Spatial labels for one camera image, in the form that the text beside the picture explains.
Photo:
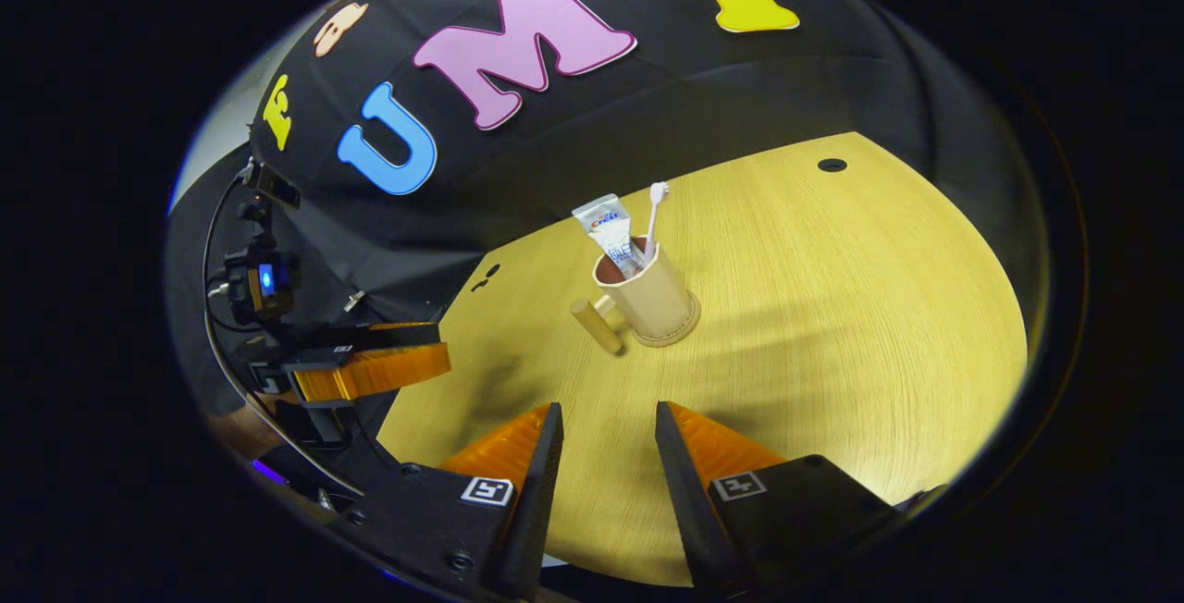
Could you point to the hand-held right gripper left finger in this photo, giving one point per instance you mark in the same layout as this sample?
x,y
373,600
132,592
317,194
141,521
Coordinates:
x,y
541,501

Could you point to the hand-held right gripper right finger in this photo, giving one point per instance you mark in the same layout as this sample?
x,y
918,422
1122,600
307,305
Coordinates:
x,y
684,501

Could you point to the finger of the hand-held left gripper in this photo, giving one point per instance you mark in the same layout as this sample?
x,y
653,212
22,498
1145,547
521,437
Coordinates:
x,y
388,338
370,374

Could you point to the round cork coaster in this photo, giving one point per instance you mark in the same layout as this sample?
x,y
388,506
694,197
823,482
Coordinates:
x,y
689,324

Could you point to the white toothpaste tube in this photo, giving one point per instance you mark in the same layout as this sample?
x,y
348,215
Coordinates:
x,y
610,228

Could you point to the white toothbrush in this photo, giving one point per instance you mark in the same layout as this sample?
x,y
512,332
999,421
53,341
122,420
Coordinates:
x,y
654,215

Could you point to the white clip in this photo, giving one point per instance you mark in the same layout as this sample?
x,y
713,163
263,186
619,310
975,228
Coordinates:
x,y
354,300

